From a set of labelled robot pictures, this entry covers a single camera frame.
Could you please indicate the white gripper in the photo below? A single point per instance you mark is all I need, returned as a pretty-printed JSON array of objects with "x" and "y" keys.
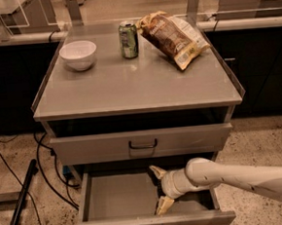
[{"x": 168, "y": 185}]

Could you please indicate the black rxbar chocolate bar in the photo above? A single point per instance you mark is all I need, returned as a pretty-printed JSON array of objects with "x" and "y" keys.
[{"x": 159, "y": 189}]

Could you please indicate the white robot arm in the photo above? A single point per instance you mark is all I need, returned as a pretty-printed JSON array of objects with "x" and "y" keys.
[{"x": 201, "y": 174}]

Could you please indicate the grey open middle drawer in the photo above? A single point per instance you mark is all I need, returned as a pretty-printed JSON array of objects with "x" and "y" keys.
[{"x": 125, "y": 193}]

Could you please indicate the grey top drawer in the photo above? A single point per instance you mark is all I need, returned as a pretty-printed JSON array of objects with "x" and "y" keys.
[{"x": 113, "y": 147}]

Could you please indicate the grey metal drawer cabinet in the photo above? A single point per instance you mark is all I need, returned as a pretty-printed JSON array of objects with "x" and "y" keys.
[{"x": 134, "y": 94}]

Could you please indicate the black bar on floor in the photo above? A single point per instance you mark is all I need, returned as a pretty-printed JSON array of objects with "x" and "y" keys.
[{"x": 23, "y": 192}]

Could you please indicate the brown chip bag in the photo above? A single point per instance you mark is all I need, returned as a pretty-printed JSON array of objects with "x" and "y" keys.
[{"x": 174, "y": 37}]

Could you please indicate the white ceramic bowl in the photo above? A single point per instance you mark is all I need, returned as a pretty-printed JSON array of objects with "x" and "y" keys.
[{"x": 79, "y": 55}]

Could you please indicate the green soda can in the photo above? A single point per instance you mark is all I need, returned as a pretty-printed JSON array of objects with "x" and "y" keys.
[{"x": 128, "y": 39}]

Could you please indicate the black top drawer handle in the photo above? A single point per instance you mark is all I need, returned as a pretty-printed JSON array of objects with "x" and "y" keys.
[{"x": 143, "y": 146}]

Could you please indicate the white horizontal rail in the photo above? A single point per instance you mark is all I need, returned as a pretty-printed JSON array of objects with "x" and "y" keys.
[{"x": 207, "y": 26}]

